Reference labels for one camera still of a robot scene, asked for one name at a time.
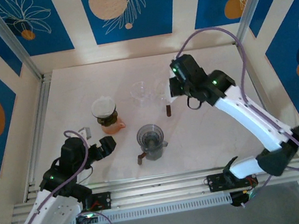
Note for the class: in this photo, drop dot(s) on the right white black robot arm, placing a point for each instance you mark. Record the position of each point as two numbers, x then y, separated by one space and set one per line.
250 114

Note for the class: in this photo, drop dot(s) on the clear glass cup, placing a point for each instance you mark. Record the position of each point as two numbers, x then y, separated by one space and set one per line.
140 92

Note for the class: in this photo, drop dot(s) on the black controller board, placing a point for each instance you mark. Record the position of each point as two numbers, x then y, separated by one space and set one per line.
237 200
82 220

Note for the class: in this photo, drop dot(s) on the aluminium corner post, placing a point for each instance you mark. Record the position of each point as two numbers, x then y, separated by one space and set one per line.
8 34
253 0

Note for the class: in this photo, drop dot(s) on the grey plastic dripper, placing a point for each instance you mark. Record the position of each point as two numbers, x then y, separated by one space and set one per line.
151 135

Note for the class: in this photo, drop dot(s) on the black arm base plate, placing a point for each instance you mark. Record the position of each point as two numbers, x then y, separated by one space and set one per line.
103 200
216 182

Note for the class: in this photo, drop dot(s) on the aluminium side rail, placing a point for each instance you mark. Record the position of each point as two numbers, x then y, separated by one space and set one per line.
43 104

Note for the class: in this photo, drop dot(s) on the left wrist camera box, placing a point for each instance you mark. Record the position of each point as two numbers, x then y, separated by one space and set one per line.
85 133

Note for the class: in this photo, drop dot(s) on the orange translucent carafe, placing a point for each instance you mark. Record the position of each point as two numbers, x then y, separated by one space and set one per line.
111 128

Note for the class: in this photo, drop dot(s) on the aluminium rail frame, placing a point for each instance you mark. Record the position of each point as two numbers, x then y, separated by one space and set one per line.
160 191

